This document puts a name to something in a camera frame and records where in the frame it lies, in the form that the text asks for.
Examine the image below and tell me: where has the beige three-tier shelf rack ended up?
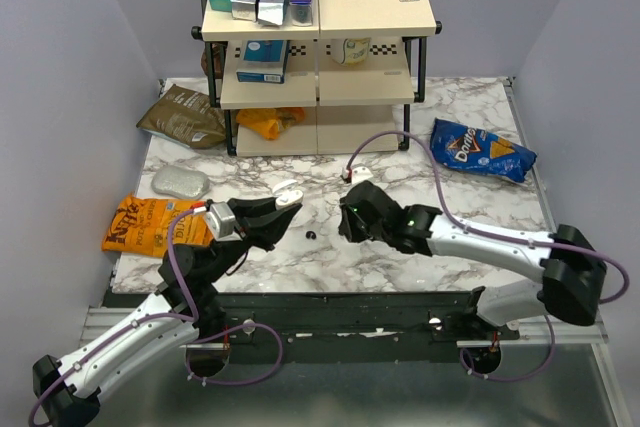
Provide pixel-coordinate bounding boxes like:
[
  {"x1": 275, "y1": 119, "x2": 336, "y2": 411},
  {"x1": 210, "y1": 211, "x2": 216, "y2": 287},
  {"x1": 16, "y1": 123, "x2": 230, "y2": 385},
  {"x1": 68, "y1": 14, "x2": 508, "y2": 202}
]
[{"x1": 191, "y1": 0, "x2": 442, "y2": 157}]

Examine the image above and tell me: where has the brown snack bag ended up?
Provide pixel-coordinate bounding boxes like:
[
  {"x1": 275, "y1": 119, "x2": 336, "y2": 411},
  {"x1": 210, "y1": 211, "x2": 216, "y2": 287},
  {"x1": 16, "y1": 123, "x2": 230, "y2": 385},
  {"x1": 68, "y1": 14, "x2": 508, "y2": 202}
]
[{"x1": 136, "y1": 85, "x2": 226, "y2": 150}]

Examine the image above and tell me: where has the dark brown bag behind shelf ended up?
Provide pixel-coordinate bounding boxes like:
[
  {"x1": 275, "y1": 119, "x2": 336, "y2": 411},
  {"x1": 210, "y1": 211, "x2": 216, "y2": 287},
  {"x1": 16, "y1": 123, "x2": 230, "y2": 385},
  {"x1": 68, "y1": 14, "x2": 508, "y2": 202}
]
[{"x1": 201, "y1": 43, "x2": 223, "y2": 79}]

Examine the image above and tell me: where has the blue Doritos chip bag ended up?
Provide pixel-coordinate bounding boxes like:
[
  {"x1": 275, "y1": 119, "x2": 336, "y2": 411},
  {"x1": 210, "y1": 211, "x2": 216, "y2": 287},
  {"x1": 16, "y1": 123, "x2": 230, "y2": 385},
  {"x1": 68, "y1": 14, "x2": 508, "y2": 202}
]
[{"x1": 430, "y1": 118, "x2": 537, "y2": 183}]

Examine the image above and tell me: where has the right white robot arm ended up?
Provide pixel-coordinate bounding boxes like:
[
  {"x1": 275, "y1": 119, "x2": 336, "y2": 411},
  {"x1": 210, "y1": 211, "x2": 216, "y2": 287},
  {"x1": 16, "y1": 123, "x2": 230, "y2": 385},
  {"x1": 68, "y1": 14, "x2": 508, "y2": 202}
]
[{"x1": 339, "y1": 181, "x2": 607, "y2": 339}]

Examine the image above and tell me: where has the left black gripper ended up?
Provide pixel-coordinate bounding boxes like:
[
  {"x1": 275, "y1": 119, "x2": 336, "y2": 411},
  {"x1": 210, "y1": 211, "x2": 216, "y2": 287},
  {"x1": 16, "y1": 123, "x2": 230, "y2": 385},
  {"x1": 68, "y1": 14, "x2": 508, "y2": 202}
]
[{"x1": 205, "y1": 193, "x2": 302, "y2": 284}]

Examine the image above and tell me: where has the silver glitter pouch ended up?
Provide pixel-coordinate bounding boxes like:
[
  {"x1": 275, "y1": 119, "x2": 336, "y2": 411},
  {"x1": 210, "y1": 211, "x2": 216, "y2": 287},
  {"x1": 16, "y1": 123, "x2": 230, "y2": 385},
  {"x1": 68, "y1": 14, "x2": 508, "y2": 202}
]
[{"x1": 151, "y1": 166, "x2": 210, "y2": 200}]

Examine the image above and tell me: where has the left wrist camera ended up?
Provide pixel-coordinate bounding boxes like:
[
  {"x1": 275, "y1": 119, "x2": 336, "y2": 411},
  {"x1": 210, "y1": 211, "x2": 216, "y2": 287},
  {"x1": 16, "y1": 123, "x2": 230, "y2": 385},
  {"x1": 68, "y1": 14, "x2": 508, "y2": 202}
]
[{"x1": 204, "y1": 202, "x2": 236, "y2": 240}]

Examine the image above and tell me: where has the white yellow cup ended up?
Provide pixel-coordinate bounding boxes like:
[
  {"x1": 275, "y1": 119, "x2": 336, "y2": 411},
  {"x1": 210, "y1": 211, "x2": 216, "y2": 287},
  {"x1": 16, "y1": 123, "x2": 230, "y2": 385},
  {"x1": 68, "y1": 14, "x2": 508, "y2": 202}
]
[{"x1": 330, "y1": 37, "x2": 371, "y2": 66}]

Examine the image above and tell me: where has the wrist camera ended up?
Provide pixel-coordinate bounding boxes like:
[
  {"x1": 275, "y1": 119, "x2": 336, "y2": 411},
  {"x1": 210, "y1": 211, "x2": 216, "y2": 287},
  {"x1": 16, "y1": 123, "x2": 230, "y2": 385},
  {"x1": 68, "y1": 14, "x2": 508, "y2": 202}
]
[
  {"x1": 204, "y1": 202, "x2": 236, "y2": 240},
  {"x1": 341, "y1": 166, "x2": 373, "y2": 185}
]

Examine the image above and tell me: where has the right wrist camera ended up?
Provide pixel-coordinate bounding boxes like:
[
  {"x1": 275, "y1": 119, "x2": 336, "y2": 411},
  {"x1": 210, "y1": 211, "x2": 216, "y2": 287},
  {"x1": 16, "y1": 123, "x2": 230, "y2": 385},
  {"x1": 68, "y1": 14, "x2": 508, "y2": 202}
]
[{"x1": 341, "y1": 166, "x2": 373, "y2": 185}]

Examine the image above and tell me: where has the blue white box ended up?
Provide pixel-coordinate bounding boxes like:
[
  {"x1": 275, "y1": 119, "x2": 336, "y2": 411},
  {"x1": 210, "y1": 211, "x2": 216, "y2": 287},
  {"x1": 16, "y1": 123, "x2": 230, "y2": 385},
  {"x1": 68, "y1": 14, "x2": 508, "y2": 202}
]
[{"x1": 236, "y1": 40, "x2": 289, "y2": 84}]

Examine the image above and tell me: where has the orange Kettle chip bag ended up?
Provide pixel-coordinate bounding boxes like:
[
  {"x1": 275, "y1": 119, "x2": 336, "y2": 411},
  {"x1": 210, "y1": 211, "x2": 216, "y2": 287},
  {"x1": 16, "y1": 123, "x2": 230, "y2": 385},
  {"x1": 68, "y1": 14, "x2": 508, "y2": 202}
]
[{"x1": 101, "y1": 195, "x2": 213, "y2": 258}]

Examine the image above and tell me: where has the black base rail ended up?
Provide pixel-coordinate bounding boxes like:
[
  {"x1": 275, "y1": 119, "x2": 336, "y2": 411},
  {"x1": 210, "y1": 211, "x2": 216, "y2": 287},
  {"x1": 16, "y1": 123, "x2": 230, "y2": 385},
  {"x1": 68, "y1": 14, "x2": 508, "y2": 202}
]
[{"x1": 182, "y1": 291, "x2": 519, "y2": 367}]

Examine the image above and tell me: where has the white earbud charging case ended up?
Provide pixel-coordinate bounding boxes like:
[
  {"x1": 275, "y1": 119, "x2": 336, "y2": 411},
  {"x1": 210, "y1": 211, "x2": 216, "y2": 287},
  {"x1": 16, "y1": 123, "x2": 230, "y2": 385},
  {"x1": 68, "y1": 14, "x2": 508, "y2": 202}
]
[{"x1": 271, "y1": 179, "x2": 304, "y2": 210}]

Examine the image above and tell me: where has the orange snack bag on shelf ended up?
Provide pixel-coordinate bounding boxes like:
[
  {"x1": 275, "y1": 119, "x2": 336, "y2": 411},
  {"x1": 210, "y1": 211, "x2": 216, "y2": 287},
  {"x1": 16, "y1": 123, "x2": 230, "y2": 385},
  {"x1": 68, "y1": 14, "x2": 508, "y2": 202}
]
[{"x1": 236, "y1": 107, "x2": 306, "y2": 141}]

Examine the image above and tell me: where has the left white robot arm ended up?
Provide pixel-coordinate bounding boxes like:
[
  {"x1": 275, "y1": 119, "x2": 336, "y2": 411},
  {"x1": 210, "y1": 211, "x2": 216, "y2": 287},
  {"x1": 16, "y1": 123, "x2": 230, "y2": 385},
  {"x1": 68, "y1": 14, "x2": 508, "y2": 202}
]
[{"x1": 28, "y1": 195, "x2": 302, "y2": 426}]

